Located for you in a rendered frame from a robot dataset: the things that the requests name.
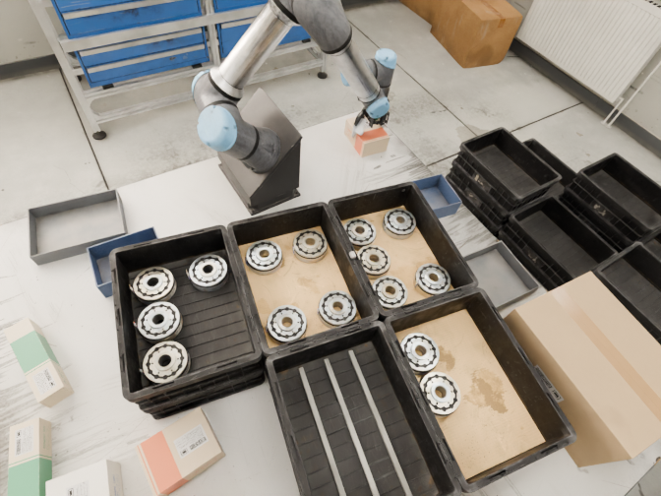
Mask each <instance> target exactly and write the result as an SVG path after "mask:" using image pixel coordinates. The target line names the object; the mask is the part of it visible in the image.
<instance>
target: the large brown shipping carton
mask: <svg viewBox="0 0 661 496"><path fill-rule="evenodd" d="M504 321H505V322H506V324H507V325H508V327H509V328H510V330H511V332H512V334H513V335H514V337H515V338H516V340H517V341H518V343H519V345H520V346H521V348H522V349H523V351H524V352H525V354H526V355H527V357H528V358H529V360H530V362H531V363H532V365H533V366H534V368H535V369H536V371H537V372H538V374H539V376H540V377H541V379H542V380H543V382H544V383H545V385H546V386H547V388H548V389H549V391H550V393H551V394H552V396H553V397H554V399H555V400H556V402H557V403H558V405H559V407H560V408H561V410H562V411H563V413H564V414H565V416H566V417H567V419H568V420H569V422H570V424H571V426H572V427H573V429H574V430H575V432H576V437H577V438H576V441H575V442H574V443H572V444H570V445H568V446H566V447H565V449H566V451H567V452H568V454H569V455H570V456H571V458H572V460H573V461H574V462H575V464H576V465H577V467H584V466H590V465H601V464H606V463H612V462H618V461H624V460H630V459H633V458H635V457H636V456H637V455H639V454H640V453H641V452H643V451H644V450H645V449H647V448H648V447H649V446H651V445H652V444H653V443H655V442H656V441H657V440H659V439H660V438H661V345H660V344H659V343H658V342H657V341H656V339H655V338H654V337H653V336H652V335H651V334H650V333H649V332H647V331H646V330H645V329H644V328H643V327H642V326H641V324H640V323H639V322H638V321H637V319H636V318H635V317H634V316H633V315H632V314H631V313H630V312H629V311H628V310H627V309H626V308H625V307H624V305H623V304H622V303H621V302H620V301H619V300H618V299H617V298H616V297H615V296H614V295H613V294H612V293H611V292H610V291H609V290H608V288H607V287H606V286H605V285H604V284H603V283H602V282H601V281H600V280H599V279H598V278H597V277H596V276H595V275H594V274H592V272H588V273H586V274H584V275H582V276H580V277H578V278H576V279H573V280H571V281H569V282H567V283H565V284H563V285H561V286H559V287H557V288H555V289H553V290H551V291H549V292H547V293H545V294H543V295H541V296H539V297H537V298H535V299H533V300H531V301H529V302H526V303H524V304H522V305H520V306H518V307H516V308H514V309H513V310H512V311H511V312H510V313H509V314H508V316H507V317H505V318H504Z"/></svg>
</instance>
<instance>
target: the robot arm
mask: <svg viewBox="0 0 661 496"><path fill-rule="evenodd" d="M293 26H302V28H303V29H304V30H305V31H306V32H307V33H308V35H309V36H310V37H311V38H312V39H313V40H314V41H315V42H316V43H317V44H318V46H319V47H320V49H321V50H322V51H323V52H324V53H325V54H327V55H329V56H330V57H331V59H332V60H333V62H334V63H335V65H336V66H337V68H338V69H339V71H340V77H341V80H342V83H343V84H344V85H345V86H346V87H352V89H353V90H354V92H355V93H356V94H357V98H358V100H359V101H361V102H362V104H363V105H364V107H363V108H362V110H361V111H360V112H359V113H358V115H357V116H356V119H355V122H354V126H353V129H352V138H353V137H354V136H355V135H356V133H357V134H359V135H360V136H362V135H363V133H364V129H363V127H364V125H365V124H366V119H364V118H365V117H366V118H367V119H368V121H369V125H370V126H371V128H373V125H374V124H376V125H379V124H380V125H381V126H382V127H383V128H385V126H386V127H387V128H389V127H388V125H387V124H388V120H389V116H390V113H389V109H390V104H389V102H390V101H389V100H388V94H389V92H390V87H391V80H392V76H393V72H394V69H395V64H396V58H397V57H396V54H395V52H394V51H392V50H391V49H388V48H381V49H379V50H378V51H377V52H376V55H375V58H371V59H366V60H365V59H364V57H363V55H362V53H361V51H360V50H359V48H358V46H357V44H356V42H355V41H354V39H353V37H352V36H353V30H352V27H351V25H350V24H349V22H348V20H347V17H346V15H345V12H344V10H343V7H342V4H341V2H340V0H268V2H267V3H266V5H265V6H264V8H263V9H262V10H261V12H260V13H259V14H258V16H257V17H256V18H255V20H254V21H253V23H252V24H250V26H249V27H248V28H247V30H246V31H245V32H244V34H243V35H242V37H241V38H240V39H239V41H238V42H237V43H236V45H235V46H234V48H233V49H232V50H231V52H230V53H229V54H228V56H227V57H226V58H225V60H224V61H223V63H222V64H221V65H220V67H212V68H211V69H207V70H206V71H205V72H204V71H202V72H201V73H199V74H198V75H197V76H196V77H195V79H194V81H193V84H192V93H193V99H194V102H195V104H196V105H197V108H198V110H199V113H200V117H199V119H198V122H199V124H198V125H197V129H198V134H199V137H200V139H201V140H202V142H203V143H204V144H205V145H207V146H209V147H210V148H212V149H213V150H215V151H218V152H222V153H224V154H226V155H230V156H232V157H234V158H237V159H239V160H240V161H241V162H242V163H243V164H244V165H245V167H246V168H248V169H249V170H251V171H253V172H256V173H264V172H266V171H268V170H270V169H271V168H272V167H273V166H274V165H275V163H276V161H277V160H278V157H279V154H280V139H279V137H278V135H277V134H276V132H275V131H273V130H271V129H270V128H267V127H258V126H253V125H251V124H250V123H248V122H246V121H244V120H243V118H242V117H241V114H240V111H239V109H238V107H237V103H238V102H239V101H240V99H241V98H242V97H243V96H244V87H245V86H246V84H247V83H248V82H249V81H250V79H251V78H252V77H253V76H254V74H255V73H256V72H257V71H258V69H259V68H260V67H261V66H262V64H263V63H264V62H265V61H266V59H267V58H268V57H269V56H270V54H271V53H272V52H273V50H274V49H275V48H276V47H277V45H278V44H279V43H280V42H281V40H282V39H283V38H284V37H285V35H286V34H287V33H288V32H289V30H290V29H291V28H292V27H293ZM364 115H365V116H364ZM387 116H388V119H387V120H386V118H387Z"/></svg>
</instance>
